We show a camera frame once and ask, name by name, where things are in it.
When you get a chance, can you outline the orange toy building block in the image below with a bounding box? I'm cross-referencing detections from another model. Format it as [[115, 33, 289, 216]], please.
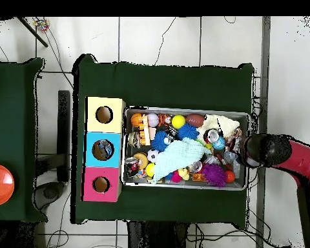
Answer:
[[138, 115, 151, 147]]

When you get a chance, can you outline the mint green knitted cloth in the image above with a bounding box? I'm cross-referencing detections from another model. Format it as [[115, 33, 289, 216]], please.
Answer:
[[151, 137, 212, 185]]

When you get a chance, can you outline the clear printed plastic wrapper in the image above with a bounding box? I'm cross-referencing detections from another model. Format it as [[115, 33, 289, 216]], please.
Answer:
[[97, 140, 114, 159]]

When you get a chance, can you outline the clear plastic bottle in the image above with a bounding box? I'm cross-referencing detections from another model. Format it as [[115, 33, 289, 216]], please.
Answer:
[[223, 150, 242, 179]]

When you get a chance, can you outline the silver mesh bin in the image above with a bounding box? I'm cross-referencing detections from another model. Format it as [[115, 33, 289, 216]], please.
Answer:
[[120, 106, 251, 191]]

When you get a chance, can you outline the wooden box with three holes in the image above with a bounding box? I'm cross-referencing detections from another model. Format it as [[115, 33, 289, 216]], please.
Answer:
[[81, 96, 127, 203]]

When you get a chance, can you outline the white toy baseball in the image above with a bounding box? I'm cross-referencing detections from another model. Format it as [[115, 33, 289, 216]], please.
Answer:
[[147, 113, 160, 129]]

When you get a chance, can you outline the orange toy basketball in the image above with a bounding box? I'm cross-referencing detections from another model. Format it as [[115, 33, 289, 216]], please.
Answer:
[[130, 112, 143, 129]]

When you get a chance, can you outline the smooth yellow ball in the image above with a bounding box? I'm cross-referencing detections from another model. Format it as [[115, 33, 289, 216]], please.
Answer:
[[171, 114, 187, 129]]

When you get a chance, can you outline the yellow tennis ball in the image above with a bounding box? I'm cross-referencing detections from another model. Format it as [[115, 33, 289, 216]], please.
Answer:
[[145, 162, 156, 178]]

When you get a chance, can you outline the blue koosh ball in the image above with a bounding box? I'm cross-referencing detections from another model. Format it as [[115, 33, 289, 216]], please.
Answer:
[[176, 123, 200, 141]]

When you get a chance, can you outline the brown toy football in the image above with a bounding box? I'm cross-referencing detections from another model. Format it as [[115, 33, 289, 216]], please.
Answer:
[[185, 114, 205, 128]]

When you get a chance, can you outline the dark green tablecloth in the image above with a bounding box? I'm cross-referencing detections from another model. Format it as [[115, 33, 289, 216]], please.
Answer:
[[0, 57, 48, 223], [70, 53, 255, 231]]

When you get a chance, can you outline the purple spiky ball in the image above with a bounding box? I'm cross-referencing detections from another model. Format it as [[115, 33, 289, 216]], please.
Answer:
[[201, 163, 228, 189]]

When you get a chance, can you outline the small orange-red ball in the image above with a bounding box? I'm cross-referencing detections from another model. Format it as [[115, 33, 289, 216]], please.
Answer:
[[224, 169, 236, 183]]

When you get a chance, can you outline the black rod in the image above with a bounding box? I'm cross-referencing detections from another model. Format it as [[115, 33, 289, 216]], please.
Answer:
[[16, 16, 49, 48]]

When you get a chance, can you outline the orange plastic bowl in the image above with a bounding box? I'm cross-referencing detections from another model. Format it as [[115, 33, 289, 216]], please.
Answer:
[[0, 163, 16, 207]]

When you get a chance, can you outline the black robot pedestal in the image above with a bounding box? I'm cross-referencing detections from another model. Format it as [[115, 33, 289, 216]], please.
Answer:
[[126, 220, 189, 248]]

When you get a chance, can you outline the grey floor cable cover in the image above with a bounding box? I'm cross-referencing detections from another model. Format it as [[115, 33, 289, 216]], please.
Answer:
[[256, 16, 271, 248]]

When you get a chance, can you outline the colourful rope toy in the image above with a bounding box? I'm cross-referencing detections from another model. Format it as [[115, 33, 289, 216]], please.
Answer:
[[32, 17, 50, 33]]

